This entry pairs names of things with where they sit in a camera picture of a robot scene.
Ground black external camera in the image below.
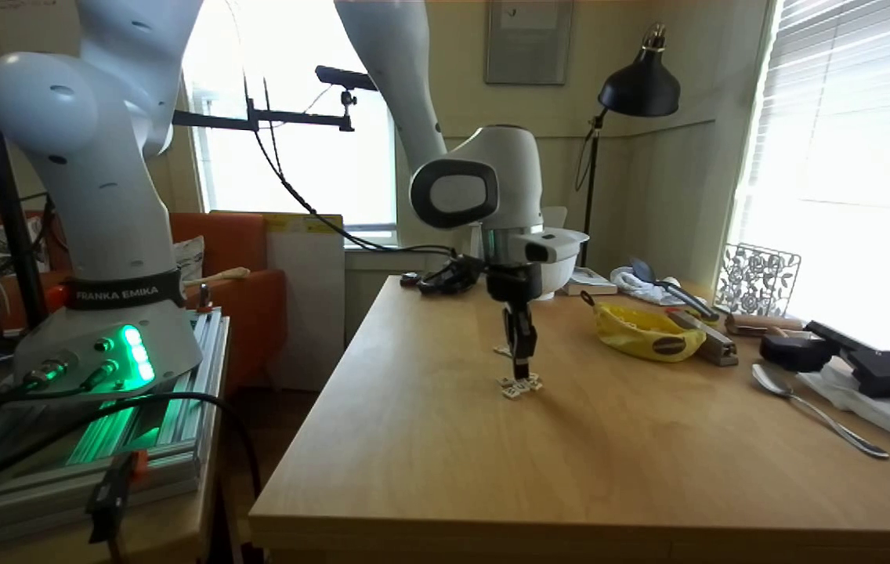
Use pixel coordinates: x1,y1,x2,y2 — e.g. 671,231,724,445
312,63,379,94

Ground yellow plastic bag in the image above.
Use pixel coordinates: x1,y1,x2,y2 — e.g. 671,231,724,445
588,298,711,365

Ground white tray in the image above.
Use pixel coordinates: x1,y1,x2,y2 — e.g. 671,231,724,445
795,357,890,465

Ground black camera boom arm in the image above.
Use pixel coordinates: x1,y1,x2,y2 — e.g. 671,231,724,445
168,90,356,136

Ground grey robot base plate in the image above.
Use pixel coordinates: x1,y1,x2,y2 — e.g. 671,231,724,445
8,303,208,400

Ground black and orange clamp box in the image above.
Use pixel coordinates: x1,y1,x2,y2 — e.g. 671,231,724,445
84,450,146,548

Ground metal spoon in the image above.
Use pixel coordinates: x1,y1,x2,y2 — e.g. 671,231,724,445
750,360,890,465

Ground black desk lamp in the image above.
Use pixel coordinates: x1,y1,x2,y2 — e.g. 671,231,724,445
573,24,682,268

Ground black floor cable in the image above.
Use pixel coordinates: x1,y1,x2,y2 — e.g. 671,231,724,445
0,384,264,497

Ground grey wall frame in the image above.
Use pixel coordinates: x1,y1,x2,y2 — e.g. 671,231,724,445
478,0,580,90

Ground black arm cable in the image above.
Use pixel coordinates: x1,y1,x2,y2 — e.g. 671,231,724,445
240,73,461,260

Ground orange cardboard box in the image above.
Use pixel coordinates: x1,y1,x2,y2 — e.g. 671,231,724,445
166,211,291,390

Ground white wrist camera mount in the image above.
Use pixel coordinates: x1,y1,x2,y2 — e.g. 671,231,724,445
478,226,588,272

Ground white window blinds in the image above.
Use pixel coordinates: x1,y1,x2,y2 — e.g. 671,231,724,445
724,0,890,360

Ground aluminium frame stand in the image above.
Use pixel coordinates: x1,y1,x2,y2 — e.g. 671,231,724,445
0,309,235,529

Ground black remote control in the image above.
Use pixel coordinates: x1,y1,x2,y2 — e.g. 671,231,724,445
416,255,489,301

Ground black bar tool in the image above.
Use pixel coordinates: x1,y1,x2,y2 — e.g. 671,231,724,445
803,315,870,360

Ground blue and white clutter pile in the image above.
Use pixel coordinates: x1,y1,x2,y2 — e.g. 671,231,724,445
608,258,726,324

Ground white board panel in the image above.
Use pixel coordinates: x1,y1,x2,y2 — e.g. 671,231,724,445
264,213,350,394

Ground white plastic bowl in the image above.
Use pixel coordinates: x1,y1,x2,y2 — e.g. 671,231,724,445
534,226,591,307

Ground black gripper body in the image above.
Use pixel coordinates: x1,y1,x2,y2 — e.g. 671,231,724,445
483,260,543,314

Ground white paper stack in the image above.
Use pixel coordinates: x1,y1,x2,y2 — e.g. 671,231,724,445
568,263,620,301

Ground white patterned holder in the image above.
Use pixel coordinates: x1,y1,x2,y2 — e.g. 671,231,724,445
715,241,806,327

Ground black tape roll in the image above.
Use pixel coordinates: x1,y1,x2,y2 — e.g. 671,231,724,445
757,327,835,376

